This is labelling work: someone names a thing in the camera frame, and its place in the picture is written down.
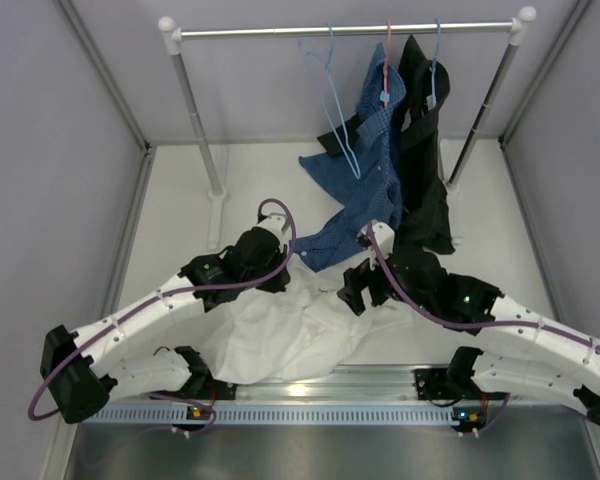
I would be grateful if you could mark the aluminium frame post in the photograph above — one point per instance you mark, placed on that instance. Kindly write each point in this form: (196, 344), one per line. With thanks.
(95, 57)
(560, 42)

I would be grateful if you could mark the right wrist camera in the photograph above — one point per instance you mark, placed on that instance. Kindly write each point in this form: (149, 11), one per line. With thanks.
(378, 237)

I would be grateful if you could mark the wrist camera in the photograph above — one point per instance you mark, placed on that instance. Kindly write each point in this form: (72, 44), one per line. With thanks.
(277, 224)
(378, 237)

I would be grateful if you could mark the blue checked shirt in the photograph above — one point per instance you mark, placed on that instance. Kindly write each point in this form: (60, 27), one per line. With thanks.
(376, 193)

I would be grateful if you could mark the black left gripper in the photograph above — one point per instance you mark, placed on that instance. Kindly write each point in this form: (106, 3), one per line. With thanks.
(278, 284)

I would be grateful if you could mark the perforated cable duct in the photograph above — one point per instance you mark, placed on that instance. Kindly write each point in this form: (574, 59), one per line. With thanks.
(234, 414)

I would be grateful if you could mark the white shirt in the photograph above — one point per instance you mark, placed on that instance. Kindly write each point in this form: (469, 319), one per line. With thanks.
(303, 332)

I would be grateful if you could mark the black shirt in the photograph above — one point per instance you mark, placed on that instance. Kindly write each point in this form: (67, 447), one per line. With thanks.
(425, 216)

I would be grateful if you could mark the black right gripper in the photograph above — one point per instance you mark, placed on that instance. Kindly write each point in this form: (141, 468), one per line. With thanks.
(356, 281)

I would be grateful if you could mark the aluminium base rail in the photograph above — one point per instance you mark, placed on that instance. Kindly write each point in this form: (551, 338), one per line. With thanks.
(366, 384)

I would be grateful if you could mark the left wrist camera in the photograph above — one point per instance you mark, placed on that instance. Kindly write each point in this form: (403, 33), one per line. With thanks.
(277, 224)

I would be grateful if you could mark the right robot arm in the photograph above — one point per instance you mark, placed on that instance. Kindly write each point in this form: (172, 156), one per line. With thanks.
(504, 347)

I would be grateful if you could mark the pink hanger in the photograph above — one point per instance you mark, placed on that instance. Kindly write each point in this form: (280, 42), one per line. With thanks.
(387, 65)

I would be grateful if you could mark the right aluminium frame post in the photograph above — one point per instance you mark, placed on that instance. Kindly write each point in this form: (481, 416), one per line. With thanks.
(560, 42)

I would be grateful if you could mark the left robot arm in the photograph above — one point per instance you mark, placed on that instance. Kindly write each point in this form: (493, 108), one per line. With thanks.
(86, 368)

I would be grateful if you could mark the light blue hanger with black shirt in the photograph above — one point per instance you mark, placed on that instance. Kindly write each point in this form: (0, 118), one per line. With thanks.
(432, 98)

